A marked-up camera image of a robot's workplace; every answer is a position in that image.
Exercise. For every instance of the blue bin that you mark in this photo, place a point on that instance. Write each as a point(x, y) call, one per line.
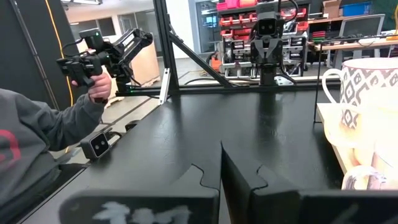
point(356, 8)

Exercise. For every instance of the peach ceramic mug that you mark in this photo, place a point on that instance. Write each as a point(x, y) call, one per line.
point(382, 140)

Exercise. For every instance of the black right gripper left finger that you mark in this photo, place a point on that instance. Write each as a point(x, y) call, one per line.
point(186, 205)

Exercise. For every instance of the orange floor machine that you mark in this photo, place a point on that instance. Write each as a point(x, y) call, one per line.
point(215, 63)

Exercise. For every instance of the large wooden crate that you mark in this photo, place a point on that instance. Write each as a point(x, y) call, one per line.
point(146, 65)

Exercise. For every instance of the silver metal bracket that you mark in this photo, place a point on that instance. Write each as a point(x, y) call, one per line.
point(164, 85)

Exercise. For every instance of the wooden work desk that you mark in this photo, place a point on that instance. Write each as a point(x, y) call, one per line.
point(351, 46)

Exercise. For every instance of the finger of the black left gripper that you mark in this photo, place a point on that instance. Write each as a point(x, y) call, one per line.
point(270, 51)
point(264, 51)

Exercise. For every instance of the cardboard box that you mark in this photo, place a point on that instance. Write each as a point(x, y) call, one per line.
point(331, 7)

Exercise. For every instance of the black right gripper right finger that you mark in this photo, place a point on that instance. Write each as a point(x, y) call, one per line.
point(264, 202)

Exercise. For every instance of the clear glass cup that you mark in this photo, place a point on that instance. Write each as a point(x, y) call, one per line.
point(363, 180)

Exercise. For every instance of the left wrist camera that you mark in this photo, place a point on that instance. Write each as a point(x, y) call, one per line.
point(267, 26)

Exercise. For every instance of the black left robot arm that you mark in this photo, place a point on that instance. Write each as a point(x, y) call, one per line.
point(268, 76)

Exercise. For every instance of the grey mesh office chair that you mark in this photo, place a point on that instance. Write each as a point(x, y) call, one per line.
point(360, 26)

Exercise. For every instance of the small black table camera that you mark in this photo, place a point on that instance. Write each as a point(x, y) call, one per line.
point(96, 145)

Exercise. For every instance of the grey white patterned mug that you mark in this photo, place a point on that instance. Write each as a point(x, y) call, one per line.
point(367, 81)

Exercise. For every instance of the black side panel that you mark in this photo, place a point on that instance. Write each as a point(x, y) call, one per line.
point(18, 46)

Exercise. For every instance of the person's hand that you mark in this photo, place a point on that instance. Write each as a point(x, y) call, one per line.
point(99, 87)

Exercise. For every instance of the person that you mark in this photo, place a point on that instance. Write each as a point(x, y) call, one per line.
point(31, 140)

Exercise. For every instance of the black aluminium table frame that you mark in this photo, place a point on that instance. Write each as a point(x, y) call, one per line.
point(168, 46)

